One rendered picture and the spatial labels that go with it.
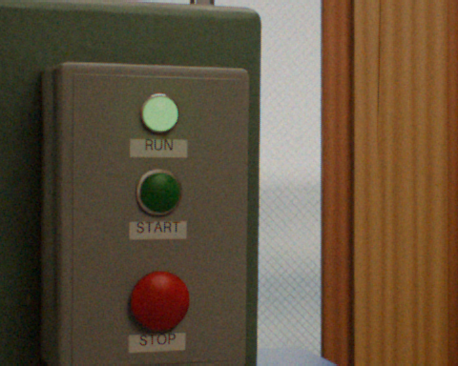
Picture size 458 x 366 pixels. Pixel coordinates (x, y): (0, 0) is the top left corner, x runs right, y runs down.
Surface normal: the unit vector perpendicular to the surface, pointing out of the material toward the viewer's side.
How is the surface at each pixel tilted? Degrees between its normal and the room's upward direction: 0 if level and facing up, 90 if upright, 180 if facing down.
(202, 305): 90
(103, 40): 90
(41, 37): 90
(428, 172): 87
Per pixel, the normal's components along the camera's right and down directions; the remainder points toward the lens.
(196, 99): 0.36, 0.05
